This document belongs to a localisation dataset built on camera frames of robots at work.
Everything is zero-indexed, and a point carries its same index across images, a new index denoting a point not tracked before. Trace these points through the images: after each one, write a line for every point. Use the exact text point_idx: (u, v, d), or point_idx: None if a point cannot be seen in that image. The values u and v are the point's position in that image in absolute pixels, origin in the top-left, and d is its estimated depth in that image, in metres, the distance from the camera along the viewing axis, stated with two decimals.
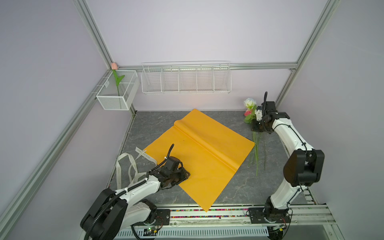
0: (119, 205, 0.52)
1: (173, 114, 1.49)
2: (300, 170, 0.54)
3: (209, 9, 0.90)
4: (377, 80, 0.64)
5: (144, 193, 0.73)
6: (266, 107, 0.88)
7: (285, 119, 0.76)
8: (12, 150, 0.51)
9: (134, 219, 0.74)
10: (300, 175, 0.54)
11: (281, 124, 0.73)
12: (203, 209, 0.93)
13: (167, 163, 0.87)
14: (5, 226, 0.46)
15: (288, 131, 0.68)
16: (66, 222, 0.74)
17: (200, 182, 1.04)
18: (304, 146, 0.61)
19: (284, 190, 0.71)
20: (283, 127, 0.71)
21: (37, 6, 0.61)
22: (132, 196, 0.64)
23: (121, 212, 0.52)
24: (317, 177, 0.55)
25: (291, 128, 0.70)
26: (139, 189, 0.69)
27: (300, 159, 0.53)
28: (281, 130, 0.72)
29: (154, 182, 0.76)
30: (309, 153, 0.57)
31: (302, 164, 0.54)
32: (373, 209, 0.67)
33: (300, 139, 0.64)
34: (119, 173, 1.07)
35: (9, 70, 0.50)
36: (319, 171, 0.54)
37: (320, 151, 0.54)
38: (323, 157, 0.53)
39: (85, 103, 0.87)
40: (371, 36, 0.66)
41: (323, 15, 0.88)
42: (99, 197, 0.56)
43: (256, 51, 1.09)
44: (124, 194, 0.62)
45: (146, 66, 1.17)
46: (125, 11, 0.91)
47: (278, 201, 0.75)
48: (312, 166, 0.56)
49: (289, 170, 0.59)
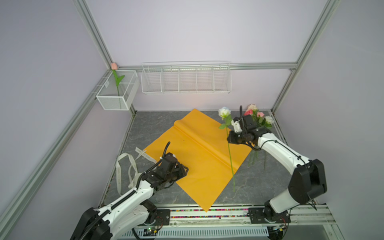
0: (102, 229, 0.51)
1: (173, 114, 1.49)
2: (309, 187, 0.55)
3: (209, 10, 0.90)
4: (377, 80, 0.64)
5: (136, 204, 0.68)
6: (244, 123, 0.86)
7: (268, 134, 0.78)
8: (12, 149, 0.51)
9: (130, 225, 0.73)
10: (309, 193, 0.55)
11: (268, 141, 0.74)
12: (203, 209, 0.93)
13: (163, 163, 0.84)
14: (5, 226, 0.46)
15: (279, 148, 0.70)
16: (66, 223, 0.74)
17: (200, 182, 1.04)
18: (301, 160, 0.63)
19: (285, 196, 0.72)
20: (271, 144, 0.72)
21: (37, 6, 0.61)
22: (117, 214, 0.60)
23: (105, 234, 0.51)
24: (324, 187, 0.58)
25: (278, 143, 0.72)
26: (126, 203, 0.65)
27: (305, 176, 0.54)
28: (270, 148, 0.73)
29: (145, 190, 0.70)
30: (308, 166, 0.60)
31: (308, 181, 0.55)
32: (373, 209, 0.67)
33: (292, 153, 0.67)
34: (119, 173, 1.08)
35: (9, 70, 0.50)
36: (325, 182, 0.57)
37: (318, 162, 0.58)
38: (322, 167, 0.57)
39: (85, 103, 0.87)
40: (371, 36, 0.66)
41: (323, 15, 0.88)
42: (82, 217, 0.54)
43: (256, 52, 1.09)
44: (108, 214, 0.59)
45: (146, 66, 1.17)
46: (125, 11, 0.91)
47: (279, 206, 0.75)
48: (315, 178, 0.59)
49: (296, 190, 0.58)
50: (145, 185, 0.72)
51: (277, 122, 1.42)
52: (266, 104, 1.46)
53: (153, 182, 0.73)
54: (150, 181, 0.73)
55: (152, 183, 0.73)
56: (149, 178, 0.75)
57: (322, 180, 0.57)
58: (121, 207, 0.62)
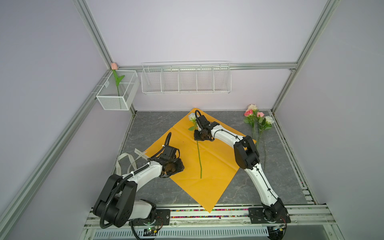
0: (129, 186, 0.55)
1: (173, 114, 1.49)
2: (245, 155, 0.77)
3: (209, 10, 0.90)
4: (377, 80, 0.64)
5: (150, 175, 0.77)
6: (199, 121, 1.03)
7: (217, 126, 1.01)
8: (12, 149, 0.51)
9: (140, 211, 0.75)
10: (247, 158, 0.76)
11: (217, 131, 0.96)
12: (206, 209, 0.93)
13: (165, 149, 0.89)
14: (5, 226, 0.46)
15: (223, 134, 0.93)
16: (66, 222, 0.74)
17: (202, 182, 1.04)
18: (237, 138, 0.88)
19: (254, 179, 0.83)
20: (219, 132, 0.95)
21: (37, 7, 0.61)
22: (139, 178, 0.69)
23: (133, 191, 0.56)
24: (257, 153, 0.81)
25: (223, 131, 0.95)
26: (144, 172, 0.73)
27: (240, 148, 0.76)
28: (219, 136, 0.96)
29: (156, 165, 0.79)
30: (244, 141, 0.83)
31: (243, 150, 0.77)
32: (373, 209, 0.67)
33: (232, 135, 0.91)
34: (119, 173, 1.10)
35: (9, 71, 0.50)
36: (256, 148, 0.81)
37: (248, 137, 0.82)
38: (250, 138, 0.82)
39: (85, 103, 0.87)
40: (372, 36, 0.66)
41: (323, 15, 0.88)
42: (107, 182, 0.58)
43: (257, 52, 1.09)
44: (132, 177, 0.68)
45: (146, 66, 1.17)
46: (125, 11, 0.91)
47: (262, 193, 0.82)
48: (250, 149, 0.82)
49: (240, 160, 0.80)
50: (155, 163, 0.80)
51: (277, 122, 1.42)
52: (266, 104, 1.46)
53: (160, 161, 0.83)
54: (158, 161, 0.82)
55: (160, 162, 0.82)
56: (156, 159, 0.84)
57: (253, 148, 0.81)
58: (141, 174, 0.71)
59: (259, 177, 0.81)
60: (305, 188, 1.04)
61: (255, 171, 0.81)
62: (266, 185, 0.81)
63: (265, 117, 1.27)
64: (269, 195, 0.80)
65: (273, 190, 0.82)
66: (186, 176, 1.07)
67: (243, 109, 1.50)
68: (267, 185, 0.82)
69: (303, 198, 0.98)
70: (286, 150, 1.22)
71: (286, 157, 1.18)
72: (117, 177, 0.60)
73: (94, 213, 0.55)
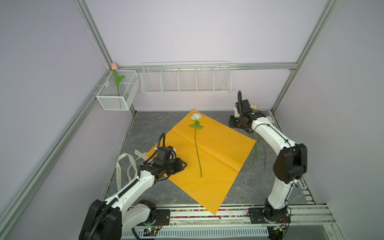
0: (113, 214, 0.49)
1: (173, 114, 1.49)
2: (290, 166, 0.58)
3: (209, 9, 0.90)
4: (377, 80, 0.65)
5: (141, 190, 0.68)
6: (241, 106, 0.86)
7: (262, 118, 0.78)
8: (12, 150, 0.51)
9: (135, 221, 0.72)
10: (291, 171, 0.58)
11: (260, 125, 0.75)
12: (211, 212, 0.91)
13: (159, 153, 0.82)
14: (5, 226, 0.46)
15: (268, 130, 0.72)
16: (66, 223, 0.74)
17: (204, 185, 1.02)
18: (287, 142, 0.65)
19: (279, 189, 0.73)
20: (263, 127, 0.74)
21: (37, 7, 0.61)
22: (125, 201, 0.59)
23: (118, 219, 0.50)
24: (305, 169, 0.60)
25: (270, 127, 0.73)
26: (132, 191, 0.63)
27: (288, 156, 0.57)
28: (262, 131, 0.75)
29: (147, 177, 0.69)
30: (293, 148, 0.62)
31: (290, 161, 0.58)
32: (374, 209, 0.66)
33: (280, 136, 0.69)
34: (119, 174, 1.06)
35: (9, 70, 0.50)
36: (305, 163, 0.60)
37: (302, 145, 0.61)
38: (305, 150, 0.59)
39: (85, 104, 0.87)
40: (371, 36, 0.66)
41: (323, 14, 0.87)
42: (89, 209, 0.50)
43: (257, 52, 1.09)
44: (116, 202, 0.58)
45: (146, 66, 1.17)
46: (125, 10, 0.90)
47: (277, 201, 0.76)
48: (298, 160, 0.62)
49: (279, 169, 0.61)
50: (146, 173, 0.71)
51: (277, 122, 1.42)
52: (266, 104, 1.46)
53: (153, 170, 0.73)
54: (150, 170, 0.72)
55: (153, 170, 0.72)
56: (148, 168, 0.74)
57: (303, 161, 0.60)
58: (128, 194, 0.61)
59: (286, 190, 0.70)
60: (305, 188, 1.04)
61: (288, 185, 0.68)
62: (286, 197, 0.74)
63: None
64: (281, 204, 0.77)
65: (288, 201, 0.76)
66: (187, 180, 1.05)
67: None
68: (286, 197, 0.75)
69: (303, 198, 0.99)
70: None
71: None
72: (100, 203, 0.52)
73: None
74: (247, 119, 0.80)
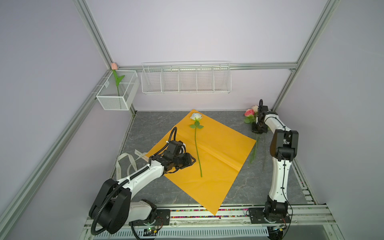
0: (123, 194, 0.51)
1: (173, 114, 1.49)
2: (281, 145, 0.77)
3: (209, 9, 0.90)
4: (376, 80, 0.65)
5: (149, 178, 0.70)
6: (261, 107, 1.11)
7: (273, 114, 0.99)
8: (12, 150, 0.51)
9: (138, 214, 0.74)
10: (280, 149, 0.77)
11: (269, 117, 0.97)
12: (211, 212, 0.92)
13: (169, 146, 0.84)
14: (5, 226, 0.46)
15: (274, 120, 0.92)
16: (66, 223, 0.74)
17: (204, 185, 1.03)
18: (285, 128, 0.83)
19: (276, 174, 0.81)
20: (270, 118, 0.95)
21: (38, 8, 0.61)
22: (136, 184, 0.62)
23: (126, 200, 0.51)
24: (294, 152, 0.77)
25: (276, 119, 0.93)
26: (142, 176, 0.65)
27: (279, 135, 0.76)
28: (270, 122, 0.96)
29: (158, 167, 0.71)
30: (289, 134, 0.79)
31: (281, 142, 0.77)
32: (374, 209, 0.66)
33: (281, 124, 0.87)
34: (119, 173, 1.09)
35: (9, 70, 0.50)
36: (296, 146, 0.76)
37: (295, 132, 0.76)
38: (297, 135, 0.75)
39: (85, 103, 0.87)
40: (371, 35, 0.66)
41: (323, 15, 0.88)
42: (102, 187, 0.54)
43: (257, 51, 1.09)
44: (127, 183, 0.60)
45: (146, 66, 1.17)
46: (125, 11, 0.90)
47: (274, 189, 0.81)
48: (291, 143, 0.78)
49: (273, 147, 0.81)
50: (157, 163, 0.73)
51: None
52: (266, 104, 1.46)
53: (162, 161, 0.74)
54: (160, 160, 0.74)
55: (162, 162, 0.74)
56: (158, 158, 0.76)
57: (294, 145, 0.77)
58: (139, 178, 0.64)
59: (281, 172, 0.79)
60: (305, 188, 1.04)
61: (281, 165, 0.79)
62: (282, 183, 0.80)
63: None
64: (279, 193, 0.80)
65: (286, 190, 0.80)
66: (187, 180, 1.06)
67: (243, 109, 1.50)
68: (282, 184, 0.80)
69: (303, 198, 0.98)
70: None
71: None
72: (112, 183, 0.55)
73: (91, 216, 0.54)
74: (262, 115, 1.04)
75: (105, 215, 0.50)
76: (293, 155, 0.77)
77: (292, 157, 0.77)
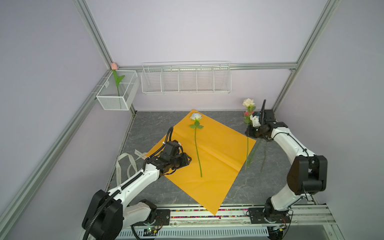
0: (114, 206, 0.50)
1: (173, 114, 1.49)
2: (305, 177, 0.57)
3: (209, 9, 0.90)
4: (376, 80, 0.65)
5: (144, 184, 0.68)
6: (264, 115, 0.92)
7: (283, 128, 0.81)
8: (12, 149, 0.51)
9: (135, 218, 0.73)
10: (305, 182, 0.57)
11: (280, 133, 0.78)
12: (211, 212, 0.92)
13: (166, 147, 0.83)
14: (5, 226, 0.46)
15: (288, 139, 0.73)
16: (66, 223, 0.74)
17: (204, 185, 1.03)
18: (305, 152, 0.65)
19: (287, 195, 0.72)
20: (283, 135, 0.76)
21: (38, 8, 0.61)
22: (128, 194, 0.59)
23: (118, 212, 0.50)
24: (323, 185, 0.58)
25: (289, 137, 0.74)
26: (135, 184, 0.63)
27: (302, 164, 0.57)
28: (281, 139, 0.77)
29: (152, 171, 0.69)
30: (312, 160, 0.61)
31: (306, 171, 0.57)
32: (374, 209, 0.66)
33: (299, 146, 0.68)
34: (119, 173, 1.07)
35: (9, 70, 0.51)
36: (324, 178, 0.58)
37: (322, 157, 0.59)
38: (325, 163, 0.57)
39: (85, 103, 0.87)
40: (371, 36, 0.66)
41: (323, 15, 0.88)
42: (93, 199, 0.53)
43: (257, 52, 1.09)
44: (119, 194, 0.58)
45: (146, 66, 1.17)
46: (125, 10, 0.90)
47: (279, 204, 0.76)
48: (316, 174, 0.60)
49: (293, 179, 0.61)
50: (152, 167, 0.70)
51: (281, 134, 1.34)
52: (266, 104, 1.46)
53: (158, 165, 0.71)
54: (155, 164, 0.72)
55: (158, 165, 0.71)
56: (154, 161, 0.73)
57: (322, 176, 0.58)
58: (131, 187, 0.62)
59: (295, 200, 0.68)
60: None
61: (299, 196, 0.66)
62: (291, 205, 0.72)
63: None
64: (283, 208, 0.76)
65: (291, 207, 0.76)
66: (187, 180, 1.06)
67: (243, 109, 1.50)
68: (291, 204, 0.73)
69: (303, 198, 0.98)
70: None
71: (285, 157, 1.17)
72: (103, 194, 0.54)
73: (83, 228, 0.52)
74: (266, 127, 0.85)
75: (99, 226, 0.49)
76: (320, 190, 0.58)
77: (317, 191, 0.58)
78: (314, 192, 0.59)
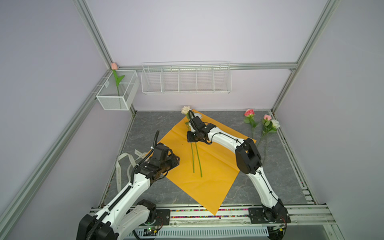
0: (104, 230, 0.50)
1: (173, 114, 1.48)
2: (247, 160, 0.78)
3: (209, 10, 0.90)
4: (377, 80, 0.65)
5: (135, 196, 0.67)
6: (195, 124, 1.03)
7: (213, 129, 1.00)
8: (12, 149, 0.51)
9: (133, 224, 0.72)
10: (249, 163, 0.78)
11: (215, 134, 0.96)
12: (211, 212, 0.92)
13: (155, 152, 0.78)
14: (5, 226, 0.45)
15: (221, 137, 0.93)
16: (67, 223, 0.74)
17: (204, 186, 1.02)
18: (238, 142, 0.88)
19: (256, 184, 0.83)
20: (217, 136, 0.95)
21: (37, 7, 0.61)
22: (117, 213, 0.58)
23: (108, 236, 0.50)
24: (258, 156, 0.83)
25: (222, 134, 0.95)
26: (124, 201, 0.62)
27: (242, 153, 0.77)
28: (217, 139, 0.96)
29: (141, 182, 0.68)
30: (245, 144, 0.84)
31: (245, 155, 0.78)
32: (374, 209, 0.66)
33: (232, 139, 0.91)
34: (119, 174, 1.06)
35: (9, 70, 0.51)
36: (256, 151, 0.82)
37: (249, 139, 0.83)
38: (252, 141, 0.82)
39: (85, 103, 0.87)
40: (371, 36, 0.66)
41: (323, 16, 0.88)
42: (80, 225, 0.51)
43: (257, 52, 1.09)
44: (107, 215, 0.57)
45: (146, 66, 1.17)
46: (125, 10, 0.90)
47: (265, 198, 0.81)
48: (251, 152, 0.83)
49: (242, 165, 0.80)
50: (141, 177, 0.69)
51: (283, 134, 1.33)
52: (266, 104, 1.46)
53: (147, 173, 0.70)
54: (144, 173, 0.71)
55: (147, 174, 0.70)
56: (143, 170, 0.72)
57: (255, 151, 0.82)
58: (120, 205, 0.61)
59: (262, 180, 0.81)
60: (305, 188, 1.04)
61: (257, 174, 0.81)
62: (268, 189, 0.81)
63: (271, 121, 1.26)
64: (271, 198, 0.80)
65: (273, 192, 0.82)
66: (187, 180, 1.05)
67: (243, 109, 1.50)
68: (269, 188, 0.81)
69: (303, 198, 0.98)
70: (286, 150, 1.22)
71: (286, 157, 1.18)
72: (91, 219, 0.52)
73: None
74: (202, 134, 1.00)
75: None
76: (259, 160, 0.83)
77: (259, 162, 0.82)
78: (258, 164, 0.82)
